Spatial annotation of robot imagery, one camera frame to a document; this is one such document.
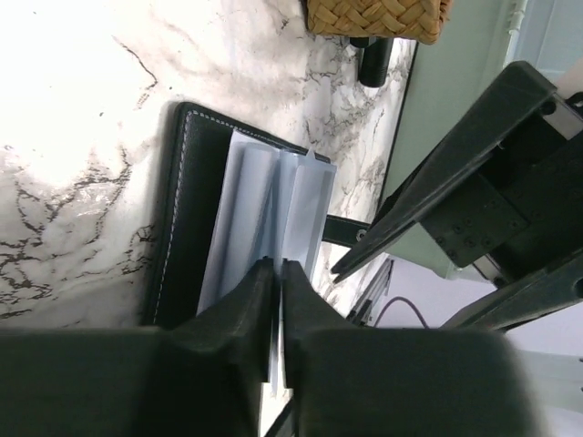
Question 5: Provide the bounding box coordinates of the black leather card holder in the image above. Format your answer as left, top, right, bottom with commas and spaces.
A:
138, 100, 370, 397

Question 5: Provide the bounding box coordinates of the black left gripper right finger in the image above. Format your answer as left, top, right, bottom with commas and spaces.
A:
281, 261, 547, 436

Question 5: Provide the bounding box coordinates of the clear plastic storage box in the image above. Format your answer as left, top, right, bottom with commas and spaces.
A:
384, 1, 582, 283

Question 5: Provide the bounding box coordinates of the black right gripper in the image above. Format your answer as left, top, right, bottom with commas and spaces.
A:
331, 61, 582, 332

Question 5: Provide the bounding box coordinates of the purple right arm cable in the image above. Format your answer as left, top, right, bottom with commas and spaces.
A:
375, 295, 432, 330

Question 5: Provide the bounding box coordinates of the brown woven organizer tray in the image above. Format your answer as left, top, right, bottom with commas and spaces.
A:
307, 0, 453, 45

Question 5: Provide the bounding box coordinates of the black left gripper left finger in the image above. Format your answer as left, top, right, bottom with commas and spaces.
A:
1, 259, 273, 436

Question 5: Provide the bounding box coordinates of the black T-shaped pipe fitting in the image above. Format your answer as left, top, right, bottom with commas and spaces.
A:
350, 36, 394, 88

